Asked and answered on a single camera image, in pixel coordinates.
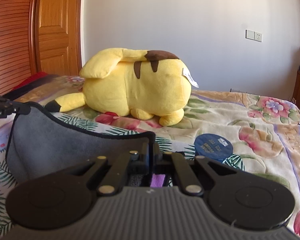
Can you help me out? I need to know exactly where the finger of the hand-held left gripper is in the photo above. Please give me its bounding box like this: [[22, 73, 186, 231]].
[[4, 100, 32, 115]]

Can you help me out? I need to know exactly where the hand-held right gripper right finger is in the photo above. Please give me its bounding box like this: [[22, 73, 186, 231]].
[[152, 142, 231, 196]]

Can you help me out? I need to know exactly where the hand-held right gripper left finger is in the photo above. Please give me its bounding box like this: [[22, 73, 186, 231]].
[[76, 142, 151, 196]]

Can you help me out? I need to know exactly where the grey towel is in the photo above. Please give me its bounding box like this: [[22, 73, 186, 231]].
[[5, 102, 156, 188]]

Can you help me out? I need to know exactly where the purple cloth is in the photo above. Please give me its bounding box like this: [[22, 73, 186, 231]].
[[150, 173, 167, 188]]

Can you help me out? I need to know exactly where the white packet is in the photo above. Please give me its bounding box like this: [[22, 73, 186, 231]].
[[0, 119, 14, 153]]

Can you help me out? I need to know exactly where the red cloth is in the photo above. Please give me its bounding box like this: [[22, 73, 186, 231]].
[[12, 71, 56, 91]]

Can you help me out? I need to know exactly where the blue round lid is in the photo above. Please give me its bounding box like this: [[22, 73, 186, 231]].
[[193, 133, 234, 162]]

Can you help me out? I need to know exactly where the yellow plush toy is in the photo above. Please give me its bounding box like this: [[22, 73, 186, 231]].
[[44, 47, 199, 127]]

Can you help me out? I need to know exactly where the wooden louvered door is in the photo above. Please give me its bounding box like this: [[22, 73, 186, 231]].
[[0, 0, 39, 96]]

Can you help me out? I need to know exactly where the wooden panel door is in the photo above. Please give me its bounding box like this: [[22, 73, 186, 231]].
[[34, 0, 85, 77]]

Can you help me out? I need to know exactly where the floral blanket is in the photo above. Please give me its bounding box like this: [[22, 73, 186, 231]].
[[0, 74, 300, 240]]

